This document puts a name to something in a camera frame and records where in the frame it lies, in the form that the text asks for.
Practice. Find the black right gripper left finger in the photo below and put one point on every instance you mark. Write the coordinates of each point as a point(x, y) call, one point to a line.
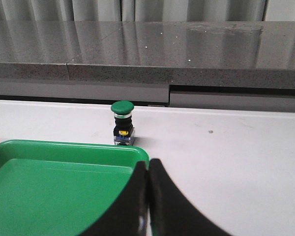
point(128, 214)

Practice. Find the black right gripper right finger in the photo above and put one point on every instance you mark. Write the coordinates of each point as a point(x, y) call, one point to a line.
point(171, 213)

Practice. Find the green mushroom push button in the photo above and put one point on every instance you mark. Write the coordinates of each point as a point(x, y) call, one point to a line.
point(124, 131)

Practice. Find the green plastic tray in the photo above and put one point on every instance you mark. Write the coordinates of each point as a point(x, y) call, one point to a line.
point(60, 189)

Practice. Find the grey stone counter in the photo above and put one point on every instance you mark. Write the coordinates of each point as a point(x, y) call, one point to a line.
point(211, 65)

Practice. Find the grey pleated curtain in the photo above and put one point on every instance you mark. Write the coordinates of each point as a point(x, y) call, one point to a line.
point(133, 10)

